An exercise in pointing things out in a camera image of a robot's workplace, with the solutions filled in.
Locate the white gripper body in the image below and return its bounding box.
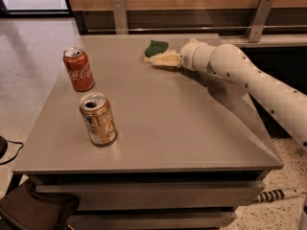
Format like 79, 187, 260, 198
179, 41, 216, 71

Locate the red Coca-Cola can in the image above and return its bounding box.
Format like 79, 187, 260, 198
62, 47, 95, 92

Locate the green and yellow sponge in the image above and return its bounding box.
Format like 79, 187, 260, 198
144, 40, 169, 62

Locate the dark brown chair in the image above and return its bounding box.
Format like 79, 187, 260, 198
0, 179, 79, 230

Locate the grey drawer cabinet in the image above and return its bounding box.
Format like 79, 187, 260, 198
13, 35, 281, 230

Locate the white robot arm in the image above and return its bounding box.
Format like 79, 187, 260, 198
144, 38, 307, 150

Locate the black and white striped stick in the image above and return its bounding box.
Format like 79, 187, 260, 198
253, 188, 301, 203

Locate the left metal wall bracket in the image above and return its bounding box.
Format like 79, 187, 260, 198
111, 0, 129, 35

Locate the right metal wall bracket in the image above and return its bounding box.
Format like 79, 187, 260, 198
245, 0, 274, 43

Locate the gold soda can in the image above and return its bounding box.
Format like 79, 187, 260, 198
80, 92, 117, 146

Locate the metal wall bracket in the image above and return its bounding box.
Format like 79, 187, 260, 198
111, 0, 129, 35
245, 0, 274, 43

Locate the horizontal metal rail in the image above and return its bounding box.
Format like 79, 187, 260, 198
86, 24, 307, 35

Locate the black cable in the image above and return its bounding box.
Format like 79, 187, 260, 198
0, 135, 25, 166

